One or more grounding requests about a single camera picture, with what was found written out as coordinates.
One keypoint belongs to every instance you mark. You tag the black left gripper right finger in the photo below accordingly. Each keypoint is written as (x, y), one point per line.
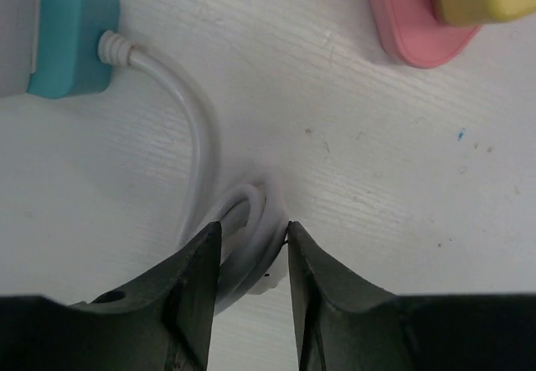
(344, 322)

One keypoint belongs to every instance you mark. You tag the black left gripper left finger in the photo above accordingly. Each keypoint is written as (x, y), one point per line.
(161, 320)

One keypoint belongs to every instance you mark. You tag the teal power strip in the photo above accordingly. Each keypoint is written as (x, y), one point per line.
(49, 47)

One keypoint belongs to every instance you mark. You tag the pink triangular socket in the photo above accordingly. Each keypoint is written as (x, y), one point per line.
(410, 33)

